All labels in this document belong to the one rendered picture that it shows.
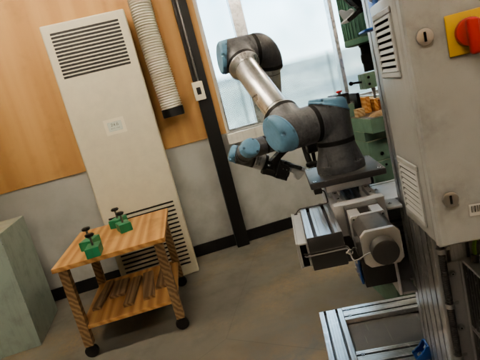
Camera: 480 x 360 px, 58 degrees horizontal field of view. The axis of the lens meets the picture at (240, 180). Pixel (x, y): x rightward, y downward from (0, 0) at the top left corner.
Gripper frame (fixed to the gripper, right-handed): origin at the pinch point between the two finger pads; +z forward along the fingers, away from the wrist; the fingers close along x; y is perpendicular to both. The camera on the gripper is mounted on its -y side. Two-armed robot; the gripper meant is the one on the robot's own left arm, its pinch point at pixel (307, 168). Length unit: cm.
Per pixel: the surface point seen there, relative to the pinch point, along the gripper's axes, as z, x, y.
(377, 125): 15.7, 19.7, -25.2
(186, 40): -68, -128, -55
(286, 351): 11, 13, 78
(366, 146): 18.1, 10.4, -16.2
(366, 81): 16.1, -5.3, -44.2
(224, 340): -12, -10, 92
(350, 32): 2, -5, -62
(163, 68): -78, -118, -32
